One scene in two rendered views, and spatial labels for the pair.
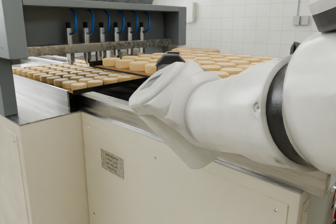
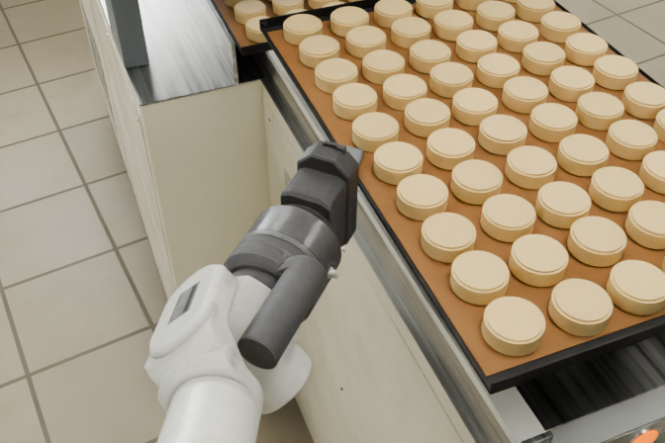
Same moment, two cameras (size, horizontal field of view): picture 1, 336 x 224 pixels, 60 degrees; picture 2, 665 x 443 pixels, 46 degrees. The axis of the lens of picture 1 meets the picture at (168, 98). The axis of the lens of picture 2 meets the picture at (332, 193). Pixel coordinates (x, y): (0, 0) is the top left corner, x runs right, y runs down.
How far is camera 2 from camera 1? 0.48 m
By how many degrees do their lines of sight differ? 35
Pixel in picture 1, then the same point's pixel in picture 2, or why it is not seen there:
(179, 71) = (184, 341)
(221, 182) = (409, 359)
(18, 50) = not seen: outside the picture
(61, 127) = (220, 108)
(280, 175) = (473, 409)
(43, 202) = (187, 223)
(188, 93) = (177, 384)
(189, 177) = (377, 316)
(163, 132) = not seen: hidden behind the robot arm
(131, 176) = not seen: hidden behind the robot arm
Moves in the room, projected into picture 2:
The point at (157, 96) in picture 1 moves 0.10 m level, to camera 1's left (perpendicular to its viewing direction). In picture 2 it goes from (151, 364) to (44, 318)
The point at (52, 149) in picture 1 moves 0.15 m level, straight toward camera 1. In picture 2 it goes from (202, 144) to (186, 208)
